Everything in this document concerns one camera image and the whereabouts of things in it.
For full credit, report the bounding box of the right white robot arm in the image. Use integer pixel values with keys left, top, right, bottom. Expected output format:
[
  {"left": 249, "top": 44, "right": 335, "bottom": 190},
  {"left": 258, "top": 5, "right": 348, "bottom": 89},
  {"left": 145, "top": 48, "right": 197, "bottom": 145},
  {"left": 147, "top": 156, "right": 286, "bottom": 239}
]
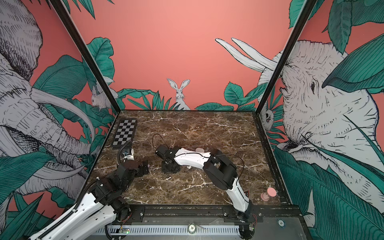
[{"left": 155, "top": 145, "right": 253, "bottom": 222}]

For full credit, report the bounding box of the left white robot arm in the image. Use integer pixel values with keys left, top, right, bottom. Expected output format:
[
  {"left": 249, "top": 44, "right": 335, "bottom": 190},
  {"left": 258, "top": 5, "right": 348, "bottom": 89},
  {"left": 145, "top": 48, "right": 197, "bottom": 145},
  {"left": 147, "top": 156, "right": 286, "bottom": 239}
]
[{"left": 29, "top": 160, "right": 149, "bottom": 240}]

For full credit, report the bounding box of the pink open round case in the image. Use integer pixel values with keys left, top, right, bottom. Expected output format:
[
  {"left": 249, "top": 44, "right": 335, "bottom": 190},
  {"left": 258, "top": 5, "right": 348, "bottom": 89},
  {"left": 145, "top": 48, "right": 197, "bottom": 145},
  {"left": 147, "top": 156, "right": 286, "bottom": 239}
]
[{"left": 261, "top": 187, "right": 277, "bottom": 202}]

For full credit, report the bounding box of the black white checkerboard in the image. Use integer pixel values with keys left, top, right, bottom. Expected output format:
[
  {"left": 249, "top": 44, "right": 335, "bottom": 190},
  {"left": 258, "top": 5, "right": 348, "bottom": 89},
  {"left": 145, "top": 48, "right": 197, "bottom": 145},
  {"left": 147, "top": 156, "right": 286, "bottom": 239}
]
[{"left": 111, "top": 119, "right": 138, "bottom": 149}]

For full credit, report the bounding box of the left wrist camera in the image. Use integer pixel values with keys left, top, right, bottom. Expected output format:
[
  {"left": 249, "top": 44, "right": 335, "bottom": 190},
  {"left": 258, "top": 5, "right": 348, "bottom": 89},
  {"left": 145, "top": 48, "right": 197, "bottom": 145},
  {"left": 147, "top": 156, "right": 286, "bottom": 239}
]
[{"left": 122, "top": 148, "right": 135, "bottom": 162}]

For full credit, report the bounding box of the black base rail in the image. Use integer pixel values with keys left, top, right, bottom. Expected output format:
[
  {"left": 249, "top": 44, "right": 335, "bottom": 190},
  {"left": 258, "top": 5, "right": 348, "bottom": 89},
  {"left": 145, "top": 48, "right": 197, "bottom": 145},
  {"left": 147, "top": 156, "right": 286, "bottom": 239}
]
[{"left": 123, "top": 204, "right": 303, "bottom": 224}]

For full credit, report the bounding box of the black corrugated cable conduit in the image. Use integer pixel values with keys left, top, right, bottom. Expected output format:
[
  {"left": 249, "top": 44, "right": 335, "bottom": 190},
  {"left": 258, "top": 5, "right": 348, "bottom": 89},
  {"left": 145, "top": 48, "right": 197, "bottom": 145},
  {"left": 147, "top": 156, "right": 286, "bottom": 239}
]
[{"left": 35, "top": 203, "right": 82, "bottom": 240}]

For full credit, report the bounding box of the white slotted cable duct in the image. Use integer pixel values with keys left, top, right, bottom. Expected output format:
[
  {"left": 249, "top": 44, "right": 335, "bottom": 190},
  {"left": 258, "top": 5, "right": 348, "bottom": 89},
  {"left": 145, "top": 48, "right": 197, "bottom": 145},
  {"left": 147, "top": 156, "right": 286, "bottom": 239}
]
[{"left": 108, "top": 225, "right": 240, "bottom": 236}]

